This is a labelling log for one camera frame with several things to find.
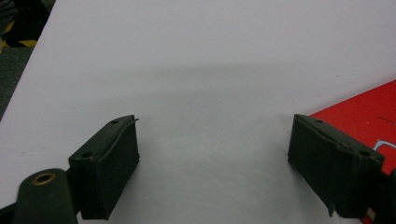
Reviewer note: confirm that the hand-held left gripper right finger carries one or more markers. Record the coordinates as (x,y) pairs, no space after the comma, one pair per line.
(333,168)

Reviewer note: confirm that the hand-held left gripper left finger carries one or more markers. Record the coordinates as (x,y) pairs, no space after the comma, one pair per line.
(104,171)

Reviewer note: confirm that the red book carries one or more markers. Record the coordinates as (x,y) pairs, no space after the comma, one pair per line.
(364,115)

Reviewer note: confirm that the black stand base striped tape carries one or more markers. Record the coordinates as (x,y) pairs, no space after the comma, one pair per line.
(21,28)

